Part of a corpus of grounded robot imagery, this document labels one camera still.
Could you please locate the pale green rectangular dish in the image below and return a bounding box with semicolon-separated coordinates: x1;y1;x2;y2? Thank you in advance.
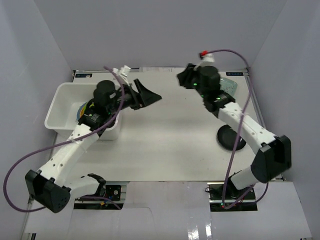
220;77;238;97

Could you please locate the aluminium frame rail right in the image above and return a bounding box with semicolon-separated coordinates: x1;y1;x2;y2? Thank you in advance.
244;67;285;181

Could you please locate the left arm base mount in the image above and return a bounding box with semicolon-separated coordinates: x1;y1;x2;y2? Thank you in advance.
73;185;127;211

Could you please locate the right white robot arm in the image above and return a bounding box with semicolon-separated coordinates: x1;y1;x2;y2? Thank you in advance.
177;63;292;200

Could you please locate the white plastic bin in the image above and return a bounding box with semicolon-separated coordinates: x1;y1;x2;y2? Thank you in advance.
44;82;108;139

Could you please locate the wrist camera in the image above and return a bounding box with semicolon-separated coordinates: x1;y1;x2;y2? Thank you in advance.
199;50;215;67
112;65;131;85

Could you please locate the left dark label sticker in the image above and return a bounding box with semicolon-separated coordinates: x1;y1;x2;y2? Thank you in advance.
74;73;93;78

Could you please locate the dark label sticker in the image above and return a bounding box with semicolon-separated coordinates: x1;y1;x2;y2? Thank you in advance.
74;73;93;78
225;72;244;77

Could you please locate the blue round plate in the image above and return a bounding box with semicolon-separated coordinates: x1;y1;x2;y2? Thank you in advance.
76;102;87;122

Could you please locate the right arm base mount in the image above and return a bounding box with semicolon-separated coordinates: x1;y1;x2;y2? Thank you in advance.
204;182;258;213

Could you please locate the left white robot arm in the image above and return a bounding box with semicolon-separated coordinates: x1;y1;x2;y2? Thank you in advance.
24;79;162;213

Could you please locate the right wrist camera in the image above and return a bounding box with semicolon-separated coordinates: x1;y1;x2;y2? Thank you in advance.
199;50;215;67

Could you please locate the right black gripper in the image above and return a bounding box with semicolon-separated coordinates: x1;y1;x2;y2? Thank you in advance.
174;65;206;100

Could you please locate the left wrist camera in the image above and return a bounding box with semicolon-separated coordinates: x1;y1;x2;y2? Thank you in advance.
112;65;131;85

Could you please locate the black round plate lower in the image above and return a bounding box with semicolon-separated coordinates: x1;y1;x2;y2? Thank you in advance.
216;124;237;151

